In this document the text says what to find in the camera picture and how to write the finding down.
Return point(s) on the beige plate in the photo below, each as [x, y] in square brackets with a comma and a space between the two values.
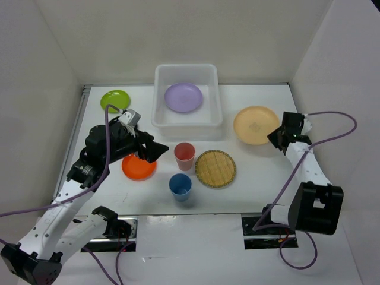
[253, 124]

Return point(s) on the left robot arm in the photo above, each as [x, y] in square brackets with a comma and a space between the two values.
[39, 256]

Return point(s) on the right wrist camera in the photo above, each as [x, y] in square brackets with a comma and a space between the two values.
[307, 125]

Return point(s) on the clear plastic bin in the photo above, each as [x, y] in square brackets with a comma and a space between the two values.
[202, 124]

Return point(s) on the orange plate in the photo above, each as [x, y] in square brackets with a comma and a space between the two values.
[137, 169]

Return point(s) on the pink plastic cup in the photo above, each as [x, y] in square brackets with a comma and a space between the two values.
[184, 154]

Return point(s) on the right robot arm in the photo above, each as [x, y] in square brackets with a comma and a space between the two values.
[317, 203]

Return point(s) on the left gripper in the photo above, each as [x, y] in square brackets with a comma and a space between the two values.
[153, 149]

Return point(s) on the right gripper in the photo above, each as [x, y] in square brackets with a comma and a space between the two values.
[272, 136]

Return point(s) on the round bamboo mat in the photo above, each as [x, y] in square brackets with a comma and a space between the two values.
[215, 169]

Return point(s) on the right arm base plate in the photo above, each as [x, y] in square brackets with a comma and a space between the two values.
[270, 238]

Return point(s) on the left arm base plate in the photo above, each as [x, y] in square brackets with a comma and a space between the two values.
[124, 235]

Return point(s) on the blue plastic cup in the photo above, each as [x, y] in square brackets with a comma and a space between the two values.
[180, 186]

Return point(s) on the green plate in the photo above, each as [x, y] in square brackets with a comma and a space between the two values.
[118, 98]

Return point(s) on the purple plate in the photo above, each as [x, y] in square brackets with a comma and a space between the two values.
[183, 97]

